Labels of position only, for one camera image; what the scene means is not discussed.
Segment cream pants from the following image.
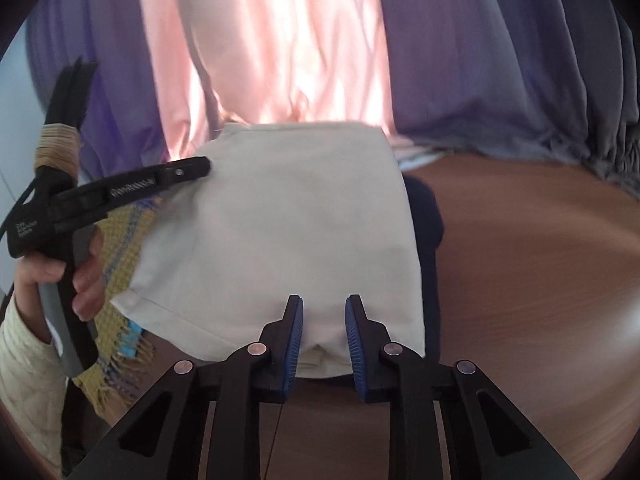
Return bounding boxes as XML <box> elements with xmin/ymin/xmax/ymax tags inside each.
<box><xmin>114</xmin><ymin>122</ymin><xmax>425</xmax><ymax>378</ymax></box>

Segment person left hand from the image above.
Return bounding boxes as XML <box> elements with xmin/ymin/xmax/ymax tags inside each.
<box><xmin>13</xmin><ymin>228</ymin><xmax>105</xmax><ymax>344</ymax></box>

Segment pink sheer curtain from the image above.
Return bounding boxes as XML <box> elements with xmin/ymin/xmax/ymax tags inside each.
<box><xmin>140</xmin><ymin>0</ymin><xmax>394</xmax><ymax>159</ymax></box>

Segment navy blue folded garment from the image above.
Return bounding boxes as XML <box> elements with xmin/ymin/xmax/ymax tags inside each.
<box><xmin>402</xmin><ymin>174</ymin><xmax>445</xmax><ymax>362</ymax></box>

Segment grey purple curtain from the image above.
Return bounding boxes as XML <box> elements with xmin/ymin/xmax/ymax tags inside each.
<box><xmin>26</xmin><ymin>0</ymin><xmax>639</xmax><ymax>194</ymax></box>

